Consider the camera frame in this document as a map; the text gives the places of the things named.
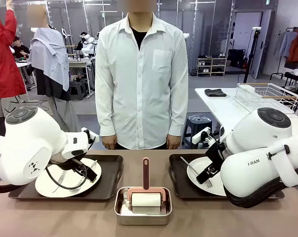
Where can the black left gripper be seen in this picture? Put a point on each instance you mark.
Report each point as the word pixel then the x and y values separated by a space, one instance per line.
pixel 64 163

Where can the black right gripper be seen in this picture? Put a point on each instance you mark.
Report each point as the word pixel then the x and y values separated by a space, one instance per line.
pixel 215 155

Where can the silver fork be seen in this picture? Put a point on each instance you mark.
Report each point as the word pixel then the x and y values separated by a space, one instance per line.
pixel 188 165
pixel 94 165

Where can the round white plate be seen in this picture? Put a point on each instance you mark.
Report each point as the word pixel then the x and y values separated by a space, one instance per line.
pixel 43 188
pixel 214 191

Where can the brown plastic serving tray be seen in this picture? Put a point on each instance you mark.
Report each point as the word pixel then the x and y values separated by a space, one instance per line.
pixel 109 172
pixel 178 182

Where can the silver table knife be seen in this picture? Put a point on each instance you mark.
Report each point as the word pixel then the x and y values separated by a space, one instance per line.
pixel 60 180

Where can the pink lint roller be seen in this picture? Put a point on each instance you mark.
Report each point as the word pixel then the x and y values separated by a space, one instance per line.
pixel 145 172

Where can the person's right forearm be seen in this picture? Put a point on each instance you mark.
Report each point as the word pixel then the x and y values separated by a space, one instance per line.
pixel 106 113

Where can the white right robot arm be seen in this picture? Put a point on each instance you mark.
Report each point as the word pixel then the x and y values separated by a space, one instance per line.
pixel 250 172

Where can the person's left forearm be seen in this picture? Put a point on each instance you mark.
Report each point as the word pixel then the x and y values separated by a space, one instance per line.
pixel 178 113

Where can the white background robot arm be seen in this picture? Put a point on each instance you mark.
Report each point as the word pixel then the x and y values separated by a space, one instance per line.
pixel 89 45

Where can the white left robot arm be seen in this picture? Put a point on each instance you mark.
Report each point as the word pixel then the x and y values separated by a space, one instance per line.
pixel 27 138

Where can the person's right hand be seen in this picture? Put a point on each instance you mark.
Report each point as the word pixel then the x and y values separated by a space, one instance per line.
pixel 109 142

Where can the person's left hand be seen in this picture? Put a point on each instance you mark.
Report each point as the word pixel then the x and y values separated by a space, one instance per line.
pixel 174 142

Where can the grey plastic stool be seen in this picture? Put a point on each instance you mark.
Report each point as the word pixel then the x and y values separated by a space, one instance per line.
pixel 198 121

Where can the rectangular steel container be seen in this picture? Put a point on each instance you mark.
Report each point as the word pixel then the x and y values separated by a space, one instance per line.
pixel 143 219

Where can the white table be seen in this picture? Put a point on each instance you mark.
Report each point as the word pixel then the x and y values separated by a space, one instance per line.
pixel 220 108

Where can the folded black cloth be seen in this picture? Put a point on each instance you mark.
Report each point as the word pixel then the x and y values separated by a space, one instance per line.
pixel 215 93

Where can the dark plastic stool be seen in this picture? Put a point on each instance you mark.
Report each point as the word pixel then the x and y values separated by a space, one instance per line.
pixel 77 90

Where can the white cutlery holder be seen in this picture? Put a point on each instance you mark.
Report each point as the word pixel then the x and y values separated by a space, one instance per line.
pixel 246 90

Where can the person in white shirt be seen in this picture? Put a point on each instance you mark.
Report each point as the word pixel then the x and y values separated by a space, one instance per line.
pixel 139 86

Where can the wooden shoe rack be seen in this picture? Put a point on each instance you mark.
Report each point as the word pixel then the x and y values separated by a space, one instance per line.
pixel 211 66

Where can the black bag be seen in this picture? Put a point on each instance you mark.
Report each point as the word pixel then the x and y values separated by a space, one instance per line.
pixel 236 58

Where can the mannequin with striped shirt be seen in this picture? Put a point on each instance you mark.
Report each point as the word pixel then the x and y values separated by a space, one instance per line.
pixel 50 49

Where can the mannequin in red jacket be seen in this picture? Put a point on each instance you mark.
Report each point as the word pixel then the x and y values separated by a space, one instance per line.
pixel 3 61

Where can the seated person in black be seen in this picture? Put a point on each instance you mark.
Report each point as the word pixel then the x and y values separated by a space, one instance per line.
pixel 20 48

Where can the clothes rack with garments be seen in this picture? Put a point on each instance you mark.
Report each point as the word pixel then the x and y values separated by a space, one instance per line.
pixel 295 47

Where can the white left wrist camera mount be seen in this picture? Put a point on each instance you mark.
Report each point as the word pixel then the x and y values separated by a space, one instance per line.
pixel 97 138

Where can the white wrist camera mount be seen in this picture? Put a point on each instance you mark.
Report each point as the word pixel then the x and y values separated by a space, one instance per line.
pixel 198 138
pixel 97 138

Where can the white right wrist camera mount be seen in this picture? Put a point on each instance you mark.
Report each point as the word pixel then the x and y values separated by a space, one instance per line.
pixel 198 138

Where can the white frame workbench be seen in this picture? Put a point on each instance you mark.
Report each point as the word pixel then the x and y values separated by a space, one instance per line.
pixel 82 64

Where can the black camera tripod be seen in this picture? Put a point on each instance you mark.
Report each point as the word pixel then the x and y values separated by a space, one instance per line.
pixel 255 42

